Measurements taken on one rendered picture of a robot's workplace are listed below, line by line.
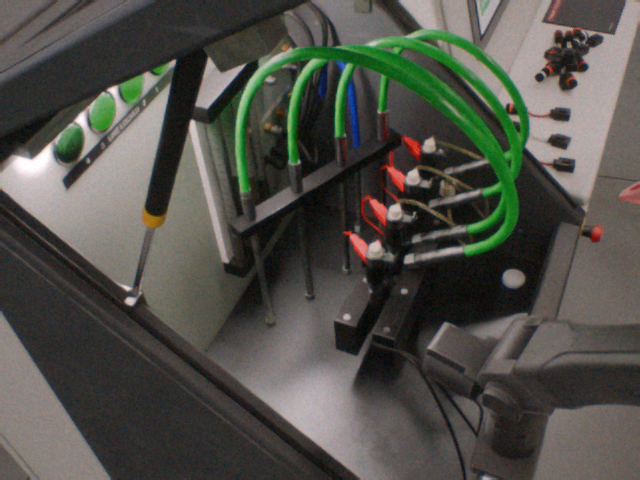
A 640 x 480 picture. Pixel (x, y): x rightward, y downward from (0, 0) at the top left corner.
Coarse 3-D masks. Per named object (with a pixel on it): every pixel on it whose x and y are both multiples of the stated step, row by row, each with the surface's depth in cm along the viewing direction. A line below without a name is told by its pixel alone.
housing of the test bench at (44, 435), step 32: (0, 0) 75; (32, 0) 75; (0, 32) 71; (0, 320) 82; (0, 352) 90; (0, 384) 101; (32, 384) 94; (0, 416) 114; (32, 416) 106; (64, 416) 98; (32, 448) 120; (64, 448) 111
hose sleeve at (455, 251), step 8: (448, 248) 93; (456, 248) 92; (464, 248) 91; (416, 256) 96; (424, 256) 95; (432, 256) 94; (440, 256) 93; (448, 256) 93; (456, 256) 92; (464, 256) 91; (416, 264) 96; (424, 264) 96; (432, 264) 95
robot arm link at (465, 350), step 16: (448, 336) 72; (464, 336) 71; (432, 352) 72; (448, 352) 71; (464, 352) 70; (480, 352) 70; (432, 368) 73; (448, 368) 72; (464, 368) 70; (480, 368) 69; (448, 384) 73; (464, 384) 71; (496, 384) 63; (496, 400) 63; (512, 400) 62; (512, 416) 63
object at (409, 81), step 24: (312, 48) 79; (336, 48) 78; (264, 72) 84; (384, 72) 76; (432, 96) 76; (240, 120) 92; (456, 120) 77; (240, 144) 95; (480, 144) 78; (240, 168) 99; (504, 168) 79; (240, 192) 102; (504, 192) 81
